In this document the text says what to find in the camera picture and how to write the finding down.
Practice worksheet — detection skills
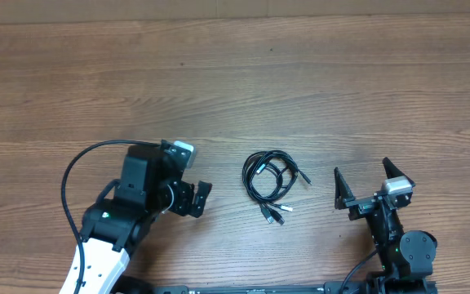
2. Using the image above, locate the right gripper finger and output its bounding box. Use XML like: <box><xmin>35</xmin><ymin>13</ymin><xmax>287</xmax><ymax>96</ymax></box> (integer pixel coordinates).
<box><xmin>334</xmin><ymin>167</ymin><xmax>355</xmax><ymax>210</ymax></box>
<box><xmin>382</xmin><ymin>157</ymin><xmax>415</xmax><ymax>186</ymax></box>

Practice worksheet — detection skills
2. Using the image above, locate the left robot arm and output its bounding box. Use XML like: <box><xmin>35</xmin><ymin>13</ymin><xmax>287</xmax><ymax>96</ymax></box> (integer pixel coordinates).
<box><xmin>60</xmin><ymin>140</ymin><xmax>212</xmax><ymax>293</ymax></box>

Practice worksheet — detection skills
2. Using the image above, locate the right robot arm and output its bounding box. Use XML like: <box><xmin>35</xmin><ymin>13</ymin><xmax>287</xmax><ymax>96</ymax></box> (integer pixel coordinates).
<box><xmin>334</xmin><ymin>158</ymin><xmax>438</xmax><ymax>294</ymax></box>

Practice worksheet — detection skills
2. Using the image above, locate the right camera cable black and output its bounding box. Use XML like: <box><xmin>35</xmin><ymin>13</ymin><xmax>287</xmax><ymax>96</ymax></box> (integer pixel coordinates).
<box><xmin>338</xmin><ymin>248</ymin><xmax>379</xmax><ymax>294</ymax></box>

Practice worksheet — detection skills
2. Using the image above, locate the camera cable black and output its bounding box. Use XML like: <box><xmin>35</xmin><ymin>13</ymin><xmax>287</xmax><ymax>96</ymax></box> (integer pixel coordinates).
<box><xmin>60</xmin><ymin>139</ymin><xmax>162</xmax><ymax>294</ymax></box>
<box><xmin>338</xmin><ymin>248</ymin><xmax>379</xmax><ymax>294</ymax></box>

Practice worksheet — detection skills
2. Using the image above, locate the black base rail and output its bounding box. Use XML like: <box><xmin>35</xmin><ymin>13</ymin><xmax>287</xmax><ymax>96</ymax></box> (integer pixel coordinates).
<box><xmin>112</xmin><ymin>280</ymin><xmax>440</xmax><ymax>294</ymax></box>

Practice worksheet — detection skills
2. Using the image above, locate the left camera cable black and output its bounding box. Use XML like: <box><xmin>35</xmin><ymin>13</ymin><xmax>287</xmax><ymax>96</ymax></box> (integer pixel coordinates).
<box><xmin>60</xmin><ymin>139</ymin><xmax>162</xmax><ymax>294</ymax></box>

